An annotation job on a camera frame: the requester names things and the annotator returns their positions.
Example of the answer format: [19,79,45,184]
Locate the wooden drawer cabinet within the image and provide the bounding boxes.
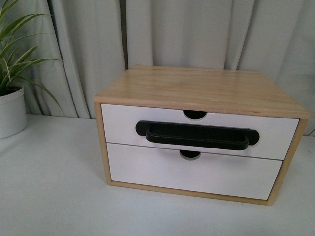
[94,65,310,205]

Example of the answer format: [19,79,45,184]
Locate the white drawer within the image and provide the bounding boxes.
[101,104,299,160]
[107,144,282,200]

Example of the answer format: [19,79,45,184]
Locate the green spider plant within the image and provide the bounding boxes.
[0,0,67,116]

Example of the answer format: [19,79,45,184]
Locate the grey curtain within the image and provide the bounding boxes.
[0,0,315,137]

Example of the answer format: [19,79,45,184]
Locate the black drawer handle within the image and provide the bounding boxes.
[135,120,260,150]

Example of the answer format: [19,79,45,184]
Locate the white plant pot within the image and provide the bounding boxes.
[0,87,27,139]

